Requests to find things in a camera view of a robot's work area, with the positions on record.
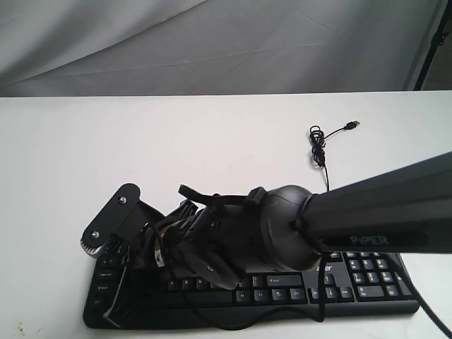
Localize grey backdrop cloth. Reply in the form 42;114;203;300
1;1;447;97

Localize black acer keyboard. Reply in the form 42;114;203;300
83;244;419;330

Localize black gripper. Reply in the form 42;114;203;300
103;206;240;327

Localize black tripod stand leg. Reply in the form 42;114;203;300
413;0;451;91

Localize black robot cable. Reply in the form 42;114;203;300
151;225;452;335

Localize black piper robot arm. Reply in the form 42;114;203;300
81;153;451;331

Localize black usb cable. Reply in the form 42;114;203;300
305;120;361;193

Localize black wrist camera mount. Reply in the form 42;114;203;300
81;183;165;258

